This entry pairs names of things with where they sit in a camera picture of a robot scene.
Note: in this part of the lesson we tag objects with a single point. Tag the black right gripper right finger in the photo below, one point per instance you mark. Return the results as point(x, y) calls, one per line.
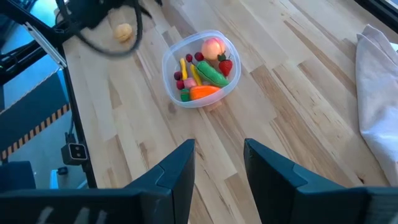
point(267, 180)

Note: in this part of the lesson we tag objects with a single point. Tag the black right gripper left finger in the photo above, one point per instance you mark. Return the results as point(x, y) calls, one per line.
point(177, 174)

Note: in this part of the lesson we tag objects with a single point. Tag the clear plastic tupperware container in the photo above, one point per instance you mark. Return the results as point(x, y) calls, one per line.
point(171, 62)

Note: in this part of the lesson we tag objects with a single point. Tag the pink wrinkled toy produce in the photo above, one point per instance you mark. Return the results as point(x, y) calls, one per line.
point(190, 83)

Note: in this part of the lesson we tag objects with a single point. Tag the yellow toy banana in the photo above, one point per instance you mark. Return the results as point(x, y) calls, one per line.
point(196, 75)
point(184, 70)

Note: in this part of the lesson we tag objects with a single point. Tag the green toy pea pod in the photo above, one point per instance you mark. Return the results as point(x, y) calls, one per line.
point(211, 74)

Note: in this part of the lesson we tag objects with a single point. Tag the bright red toy cherry pair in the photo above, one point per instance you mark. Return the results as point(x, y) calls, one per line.
point(199, 56)

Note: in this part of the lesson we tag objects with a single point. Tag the red toy strawberry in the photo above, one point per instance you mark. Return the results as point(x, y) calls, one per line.
point(225, 67)

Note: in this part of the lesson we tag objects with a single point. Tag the orange toy peach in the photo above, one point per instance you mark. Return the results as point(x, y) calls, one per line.
point(213, 49)

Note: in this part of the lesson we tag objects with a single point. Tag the tan toy potato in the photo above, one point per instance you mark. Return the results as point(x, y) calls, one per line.
point(123, 32)

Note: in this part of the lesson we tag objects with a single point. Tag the silver aluminium extrusion bar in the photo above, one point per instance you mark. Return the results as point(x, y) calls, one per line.
point(46, 46)

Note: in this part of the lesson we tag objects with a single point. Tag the small black knob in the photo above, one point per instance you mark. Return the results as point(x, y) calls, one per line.
point(63, 170)

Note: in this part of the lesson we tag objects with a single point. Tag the beige folded cloth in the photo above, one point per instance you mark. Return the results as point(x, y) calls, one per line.
point(379, 102)

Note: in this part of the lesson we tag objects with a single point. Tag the pale paper note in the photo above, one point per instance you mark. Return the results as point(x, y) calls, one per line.
point(395, 46)

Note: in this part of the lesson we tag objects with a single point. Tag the black table-level camera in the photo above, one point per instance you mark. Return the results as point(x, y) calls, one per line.
point(74, 154)

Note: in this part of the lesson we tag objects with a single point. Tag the black table frame rail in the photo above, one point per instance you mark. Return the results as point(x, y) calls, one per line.
point(77, 124)
point(382, 9)

